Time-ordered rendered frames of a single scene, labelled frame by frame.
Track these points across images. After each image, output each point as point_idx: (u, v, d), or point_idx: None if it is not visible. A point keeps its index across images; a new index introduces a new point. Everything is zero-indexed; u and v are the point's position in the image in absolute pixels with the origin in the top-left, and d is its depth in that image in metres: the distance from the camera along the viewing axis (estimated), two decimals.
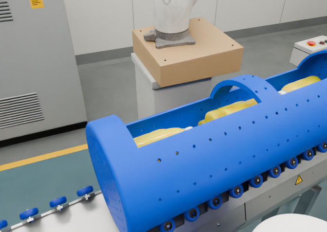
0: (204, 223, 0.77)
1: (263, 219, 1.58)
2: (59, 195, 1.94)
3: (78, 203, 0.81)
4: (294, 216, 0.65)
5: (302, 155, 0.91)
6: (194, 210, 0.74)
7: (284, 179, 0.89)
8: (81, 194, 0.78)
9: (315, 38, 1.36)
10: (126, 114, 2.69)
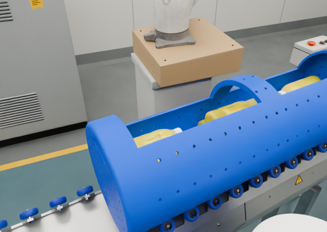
0: (204, 223, 0.77)
1: (263, 219, 1.58)
2: (59, 195, 1.94)
3: (78, 203, 0.81)
4: (294, 216, 0.65)
5: (302, 155, 0.91)
6: (194, 210, 0.74)
7: (284, 179, 0.89)
8: (81, 194, 0.78)
9: (315, 38, 1.36)
10: (126, 114, 2.69)
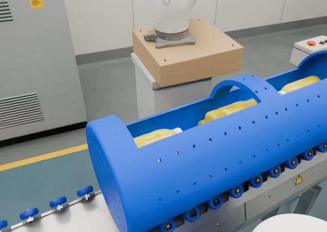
0: (204, 223, 0.77)
1: (263, 219, 1.58)
2: (59, 195, 1.94)
3: (78, 203, 0.81)
4: (294, 216, 0.65)
5: (302, 155, 0.91)
6: (194, 210, 0.74)
7: (284, 179, 0.89)
8: (81, 194, 0.78)
9: (315, 38, 1.36)
10: (126, 114, 2.69)
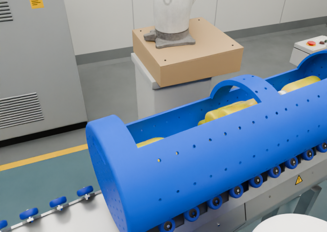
0: (204, 223, 0.77)
1: (263, 219, 1.58)
2: (59, 195, 1.94)
3: (78, 203, 0.81)
4: (294, 216, 0.65)
5: (302, 155, 0.91)
6: (194, 210, 0.74)
7: (284, 179, 0.89)
8: (81, 194, 0.78)
9: (315, 38, 1.36)
10: (126, 114, 2.69)
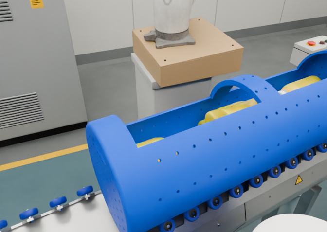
0: (204, 223, 0.77)
1: (263, 219, 1.58)
2: (59, 195, 1.94)
3: (78, 203, 0.81)
4: (294, 216, 0.65)
5: (302, 155, 0.91)
6: (194, 210, 0.74)
7: (284, 179, 0.89)
8: (81, 194, 0.78)
9: (315, 38, 1.36)
10: (126, 114, 2.69)
